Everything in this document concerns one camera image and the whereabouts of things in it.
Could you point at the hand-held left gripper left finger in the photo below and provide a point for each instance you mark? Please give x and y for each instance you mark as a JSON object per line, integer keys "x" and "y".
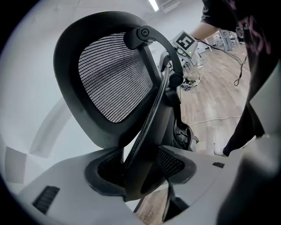
{"x": 72, "y": 193}

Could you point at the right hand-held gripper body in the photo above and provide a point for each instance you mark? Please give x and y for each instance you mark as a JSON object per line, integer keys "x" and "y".
{"x": 184, "y": 42}

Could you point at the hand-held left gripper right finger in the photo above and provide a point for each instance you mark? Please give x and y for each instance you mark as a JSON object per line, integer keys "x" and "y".
{"x": 204, "y": 175}

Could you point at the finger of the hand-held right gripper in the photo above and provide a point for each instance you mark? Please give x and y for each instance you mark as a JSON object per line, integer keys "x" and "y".
{"x": 164, "y": 62}

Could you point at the black mesh office chair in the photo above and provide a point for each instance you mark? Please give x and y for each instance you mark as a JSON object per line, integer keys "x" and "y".
{"x": 65, "y": 66}

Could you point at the person's right forearm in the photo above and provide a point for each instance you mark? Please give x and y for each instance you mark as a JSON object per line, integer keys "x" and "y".
{"x": 204, "y": 30}

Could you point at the person's white shoe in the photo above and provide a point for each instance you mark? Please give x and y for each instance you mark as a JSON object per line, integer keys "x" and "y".
{"x": 220, "y": 151}

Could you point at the ceiling light strip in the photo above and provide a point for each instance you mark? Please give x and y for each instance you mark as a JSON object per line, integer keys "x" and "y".
{"x": 153, "y": 5}

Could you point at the person's black trousers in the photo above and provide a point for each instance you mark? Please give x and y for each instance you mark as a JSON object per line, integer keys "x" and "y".
{"x": 248, "y": 118}

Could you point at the person in black clothes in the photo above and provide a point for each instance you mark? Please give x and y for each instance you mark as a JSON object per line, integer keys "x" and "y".
{"x": 259, "y": 26}

